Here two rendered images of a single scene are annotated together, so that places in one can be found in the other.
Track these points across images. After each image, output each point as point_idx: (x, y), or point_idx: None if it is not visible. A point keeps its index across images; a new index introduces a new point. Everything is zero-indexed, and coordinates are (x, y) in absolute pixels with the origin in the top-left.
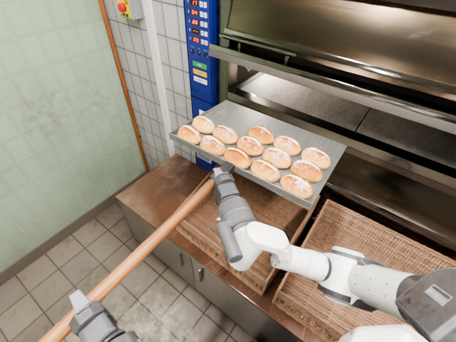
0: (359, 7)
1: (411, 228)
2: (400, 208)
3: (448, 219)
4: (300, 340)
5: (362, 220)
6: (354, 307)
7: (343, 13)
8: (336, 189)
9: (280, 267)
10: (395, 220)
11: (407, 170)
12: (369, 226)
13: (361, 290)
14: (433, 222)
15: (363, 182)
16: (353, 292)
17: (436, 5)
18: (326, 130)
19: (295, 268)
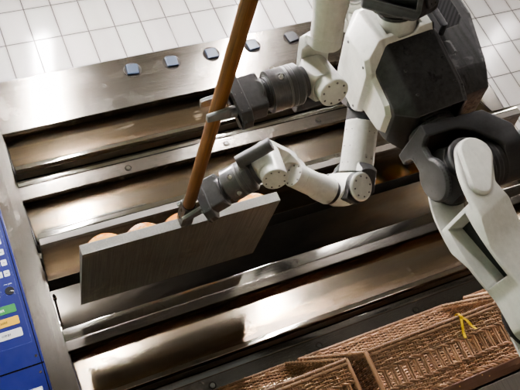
0: (165, 176)
1: (384, 317)
2: (352, 300)
3: (384, 278)
4: (460, 385)
5: (348, 345)
6: (365, 168)
7: (155, 183)
8: (291, 329)
9: (303, 169)
10: (367, 323)
11: (314, 261)
12: (360, 343)
13: (350, 153)
14: (382, 288)
15: (302, 306)
16: (354, 168)
17: (213, 150)
18: (220, 281)
19: (312, 169)
